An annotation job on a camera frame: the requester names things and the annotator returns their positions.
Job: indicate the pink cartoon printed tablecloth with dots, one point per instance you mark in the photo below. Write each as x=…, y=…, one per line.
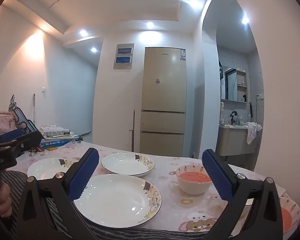
x=180, y=210

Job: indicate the white towel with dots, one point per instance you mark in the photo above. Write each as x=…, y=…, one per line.
x=252, y=131

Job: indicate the grey striped cloth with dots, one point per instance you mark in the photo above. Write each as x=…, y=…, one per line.
x=140, y=235

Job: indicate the ceiling spotlight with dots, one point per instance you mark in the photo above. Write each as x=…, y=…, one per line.
x=83, y=32
x=192, y=2
x=93, y=50
x=245, y=20

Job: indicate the pink strawberry print bowl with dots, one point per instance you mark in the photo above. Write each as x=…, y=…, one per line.
x=288, y=217
x=192, y=187

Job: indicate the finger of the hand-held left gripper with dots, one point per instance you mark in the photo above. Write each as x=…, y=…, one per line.
x=10, y=135
x=30, y=140

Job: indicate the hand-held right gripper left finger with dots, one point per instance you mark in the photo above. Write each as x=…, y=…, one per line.
x=83, y=177

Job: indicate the beige vanity cabinet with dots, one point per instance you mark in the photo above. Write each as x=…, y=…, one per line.
x=231, y=141

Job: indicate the blue book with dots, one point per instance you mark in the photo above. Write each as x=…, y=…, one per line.
x=57, y=142

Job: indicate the beige refrigerator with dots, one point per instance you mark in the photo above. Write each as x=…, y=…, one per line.
x=162, y=92

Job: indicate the white cartoon print plate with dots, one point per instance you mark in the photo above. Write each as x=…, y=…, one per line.
x=125, y=165
x=43, y=168
x=115, y=200

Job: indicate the pink patterned bag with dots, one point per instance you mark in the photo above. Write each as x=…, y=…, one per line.
x=1, y=123

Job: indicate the black faucet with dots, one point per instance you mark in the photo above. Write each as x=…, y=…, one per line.
x=232, y=117

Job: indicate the blue cartoon cutout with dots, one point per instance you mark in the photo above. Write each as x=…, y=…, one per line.
x=21, y=120

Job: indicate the grey wall panel box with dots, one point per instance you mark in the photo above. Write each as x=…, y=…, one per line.
x=123, y=65

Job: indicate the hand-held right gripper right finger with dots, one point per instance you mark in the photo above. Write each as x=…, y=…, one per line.
x=220, y=177

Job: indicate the small fridge sticker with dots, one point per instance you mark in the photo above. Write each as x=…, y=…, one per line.
x=156, y=81

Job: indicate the person's left hand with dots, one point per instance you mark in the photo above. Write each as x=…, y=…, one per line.
x=3, y=201

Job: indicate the bathroom mirror cabinet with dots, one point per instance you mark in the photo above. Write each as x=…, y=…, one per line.
x=233, y=85

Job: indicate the black hanging brush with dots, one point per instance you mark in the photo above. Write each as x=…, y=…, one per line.
x=251, y=111

